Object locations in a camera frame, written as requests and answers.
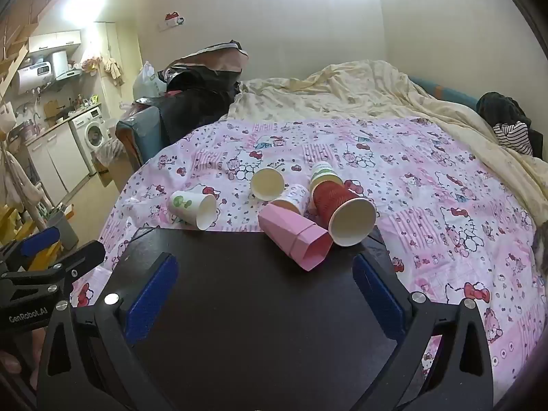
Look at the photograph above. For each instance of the hanging white cloth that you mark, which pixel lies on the hanging white cloth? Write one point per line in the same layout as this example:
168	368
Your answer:
21	184

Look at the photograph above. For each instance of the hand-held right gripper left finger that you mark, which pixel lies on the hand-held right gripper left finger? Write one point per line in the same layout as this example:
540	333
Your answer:
152	295

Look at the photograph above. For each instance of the white paper cup green print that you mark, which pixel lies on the white paper cup green print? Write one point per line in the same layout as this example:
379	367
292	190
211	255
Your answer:
188	205

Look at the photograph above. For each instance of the white plastic bag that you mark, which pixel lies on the white plastic bag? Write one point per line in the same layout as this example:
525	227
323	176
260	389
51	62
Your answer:
147	79

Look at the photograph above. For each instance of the white washing machine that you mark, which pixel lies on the white washing machine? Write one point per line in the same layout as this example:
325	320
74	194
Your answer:
92	135

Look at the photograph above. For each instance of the white water heater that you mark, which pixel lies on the white water heater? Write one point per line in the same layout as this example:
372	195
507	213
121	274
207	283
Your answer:
36	77

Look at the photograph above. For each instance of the person's left hand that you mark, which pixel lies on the person's left hand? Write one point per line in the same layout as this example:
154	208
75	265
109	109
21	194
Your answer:
9	364

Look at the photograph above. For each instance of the grey bin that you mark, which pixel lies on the grey bin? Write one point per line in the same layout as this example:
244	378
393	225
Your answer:
64	227

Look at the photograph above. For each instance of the pink faceted cup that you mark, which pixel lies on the pink faceted cup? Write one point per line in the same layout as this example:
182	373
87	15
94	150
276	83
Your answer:
291	231

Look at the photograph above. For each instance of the pile of black bags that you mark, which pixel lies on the pile of black bags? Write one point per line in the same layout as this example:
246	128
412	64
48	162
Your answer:
192	94

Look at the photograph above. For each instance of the white wall cabinet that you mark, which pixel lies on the white wall cabinet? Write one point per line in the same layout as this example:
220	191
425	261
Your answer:
55	42

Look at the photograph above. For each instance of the pink cartoon printed bedsheet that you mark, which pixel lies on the pink cartoon printed bedsheet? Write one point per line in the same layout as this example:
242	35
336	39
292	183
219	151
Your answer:
428	205

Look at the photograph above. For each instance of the striped cloth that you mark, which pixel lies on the striped cloth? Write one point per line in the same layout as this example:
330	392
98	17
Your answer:
511	135

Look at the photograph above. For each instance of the cardboard box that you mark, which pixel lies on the cardboard box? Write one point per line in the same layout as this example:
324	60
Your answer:
109	173

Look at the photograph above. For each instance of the red ribbed paper cup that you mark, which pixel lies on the red ribbed paper cup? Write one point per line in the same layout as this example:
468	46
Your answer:
332	199

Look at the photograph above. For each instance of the yellow stool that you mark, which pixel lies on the yellow stool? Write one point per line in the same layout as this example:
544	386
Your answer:
13	222

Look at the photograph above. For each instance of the hanging beige towel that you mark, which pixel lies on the hanging beige towel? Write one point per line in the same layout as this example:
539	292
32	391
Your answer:
113	70

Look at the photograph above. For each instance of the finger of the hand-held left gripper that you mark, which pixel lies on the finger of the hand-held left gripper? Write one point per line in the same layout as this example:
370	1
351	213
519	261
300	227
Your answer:
81	257
38	240

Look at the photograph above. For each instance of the white paper cup green band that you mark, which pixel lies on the white paper cup green band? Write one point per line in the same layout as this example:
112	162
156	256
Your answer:
321	173

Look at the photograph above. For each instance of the red wall sticker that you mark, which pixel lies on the red wall sticker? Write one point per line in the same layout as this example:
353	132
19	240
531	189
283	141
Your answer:
171	17

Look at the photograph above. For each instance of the white paper cup pink print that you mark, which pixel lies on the white paper cup pink print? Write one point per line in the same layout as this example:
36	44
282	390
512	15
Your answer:
295	199

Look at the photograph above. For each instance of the pink and black bag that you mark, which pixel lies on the pink and black bag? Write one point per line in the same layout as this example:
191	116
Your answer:
218	55

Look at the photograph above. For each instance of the upholstered armchair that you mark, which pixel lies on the upholstered armchair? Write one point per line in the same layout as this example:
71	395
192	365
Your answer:
141	135

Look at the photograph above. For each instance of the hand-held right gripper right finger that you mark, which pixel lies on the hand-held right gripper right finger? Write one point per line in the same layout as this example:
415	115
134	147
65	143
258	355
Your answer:
379	295

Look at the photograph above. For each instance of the teal mattress edge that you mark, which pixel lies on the teal mattress edge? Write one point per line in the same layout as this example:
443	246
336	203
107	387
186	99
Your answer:
449	94

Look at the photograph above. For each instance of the white paper cup dotted print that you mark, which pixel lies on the white paper cup dotted print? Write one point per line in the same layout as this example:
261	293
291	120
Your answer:
267	184

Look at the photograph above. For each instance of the wooden staircase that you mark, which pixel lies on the wooden staircase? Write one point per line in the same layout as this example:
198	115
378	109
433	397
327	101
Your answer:
13	60

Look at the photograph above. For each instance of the black mat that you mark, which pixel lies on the black mat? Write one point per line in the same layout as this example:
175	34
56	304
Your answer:
257	308

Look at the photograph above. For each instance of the range hood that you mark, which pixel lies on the range hood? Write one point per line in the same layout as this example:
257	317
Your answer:
62	66

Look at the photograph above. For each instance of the cream duvet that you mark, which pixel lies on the cream duvet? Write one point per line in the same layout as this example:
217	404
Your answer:
342	90

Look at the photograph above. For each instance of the white base cabinet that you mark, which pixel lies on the white base cabinet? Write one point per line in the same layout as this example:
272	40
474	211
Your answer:
60	158

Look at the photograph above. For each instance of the dark clothing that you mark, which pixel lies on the dark clothing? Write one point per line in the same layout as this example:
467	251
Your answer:
501	107

